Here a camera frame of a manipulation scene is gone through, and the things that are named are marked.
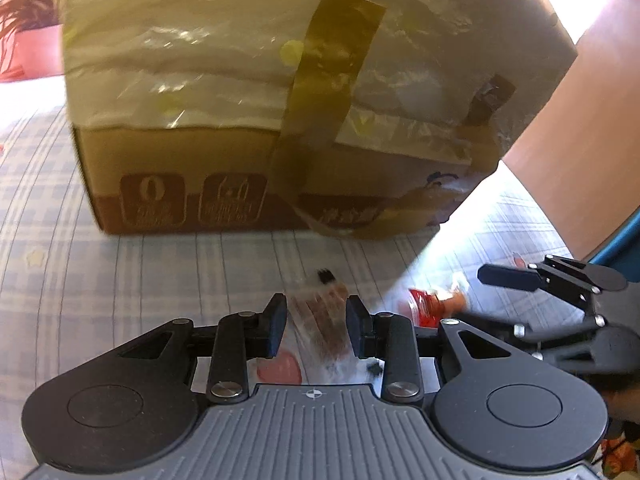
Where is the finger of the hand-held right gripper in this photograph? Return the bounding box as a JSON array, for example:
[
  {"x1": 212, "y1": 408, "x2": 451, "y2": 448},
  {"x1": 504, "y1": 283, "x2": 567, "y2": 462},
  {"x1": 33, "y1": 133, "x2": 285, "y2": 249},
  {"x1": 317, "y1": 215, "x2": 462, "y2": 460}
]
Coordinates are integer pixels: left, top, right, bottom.
[
  {"x1": 477, "y1": 254, "x2": 629, "y2": 302},
  {"x1": 467, "y1": 300, "x2": 609, "y2": 345}
]

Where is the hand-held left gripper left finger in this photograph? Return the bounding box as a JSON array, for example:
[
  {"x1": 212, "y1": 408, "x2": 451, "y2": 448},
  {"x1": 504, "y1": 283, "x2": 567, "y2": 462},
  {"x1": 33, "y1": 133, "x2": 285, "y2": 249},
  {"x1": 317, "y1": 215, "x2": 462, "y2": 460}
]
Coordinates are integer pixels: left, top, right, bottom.
[{"x1": 117, "y1": 292, "x2": 289, "y2": 404}]

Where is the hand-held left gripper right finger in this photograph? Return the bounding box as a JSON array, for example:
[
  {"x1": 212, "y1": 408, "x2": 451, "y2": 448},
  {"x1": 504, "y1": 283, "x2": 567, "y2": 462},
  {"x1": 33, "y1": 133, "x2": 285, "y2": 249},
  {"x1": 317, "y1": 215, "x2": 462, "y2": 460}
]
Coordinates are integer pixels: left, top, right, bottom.
[{"x1": 346, "y1": 295, "x2": 516, "y2": 404}]

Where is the clear packet with brown snacks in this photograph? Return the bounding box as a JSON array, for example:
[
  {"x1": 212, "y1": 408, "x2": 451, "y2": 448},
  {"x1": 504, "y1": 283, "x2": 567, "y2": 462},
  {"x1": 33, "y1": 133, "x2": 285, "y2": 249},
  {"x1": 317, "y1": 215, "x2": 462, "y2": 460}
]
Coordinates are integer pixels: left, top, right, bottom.
[{"x1": 287, "y1": 269, "x2": 387, "y2": 378}]

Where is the red snack packet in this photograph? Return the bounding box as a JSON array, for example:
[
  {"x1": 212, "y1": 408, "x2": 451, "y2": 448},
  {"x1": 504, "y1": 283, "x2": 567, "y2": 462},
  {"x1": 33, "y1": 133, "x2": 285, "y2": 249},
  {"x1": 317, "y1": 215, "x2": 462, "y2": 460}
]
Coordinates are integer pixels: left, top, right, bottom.
[{"x1": 400, "y1": 274, "x2": 470, "y2": 327}]

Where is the cardboard box with plastic liner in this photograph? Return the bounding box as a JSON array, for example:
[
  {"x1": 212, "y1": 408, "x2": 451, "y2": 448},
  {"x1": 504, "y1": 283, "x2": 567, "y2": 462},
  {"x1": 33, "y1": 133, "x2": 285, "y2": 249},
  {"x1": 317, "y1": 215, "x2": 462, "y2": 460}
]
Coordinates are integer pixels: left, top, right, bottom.
[{"x1": 60, "y1": 0, "x2": 579, "y2": 241}]

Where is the wooden door panel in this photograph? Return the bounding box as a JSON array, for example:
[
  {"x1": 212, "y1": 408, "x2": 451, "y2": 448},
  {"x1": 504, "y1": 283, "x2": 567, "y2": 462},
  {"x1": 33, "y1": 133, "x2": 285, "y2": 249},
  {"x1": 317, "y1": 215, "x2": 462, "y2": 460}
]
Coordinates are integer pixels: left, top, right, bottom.
[{"x1": 501, "y1": 0, "x2": 640, "y2": 262}]

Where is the checked tablecloth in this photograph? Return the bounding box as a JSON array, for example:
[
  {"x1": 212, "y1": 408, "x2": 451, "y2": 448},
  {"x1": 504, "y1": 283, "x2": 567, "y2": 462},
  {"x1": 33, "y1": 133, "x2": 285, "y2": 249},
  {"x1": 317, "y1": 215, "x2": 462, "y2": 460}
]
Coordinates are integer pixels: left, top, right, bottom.
[{"x1": 0, "y1": 77, "x2": 573, "y2": 461}]

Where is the printed room backdrop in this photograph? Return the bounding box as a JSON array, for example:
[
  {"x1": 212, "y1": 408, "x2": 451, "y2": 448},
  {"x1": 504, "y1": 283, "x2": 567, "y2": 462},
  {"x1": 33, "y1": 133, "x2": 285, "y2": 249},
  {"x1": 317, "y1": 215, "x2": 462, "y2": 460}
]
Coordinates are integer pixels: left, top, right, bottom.
[{"x1": 0, "y1": 0, "x2": 68, "y2": 81}]

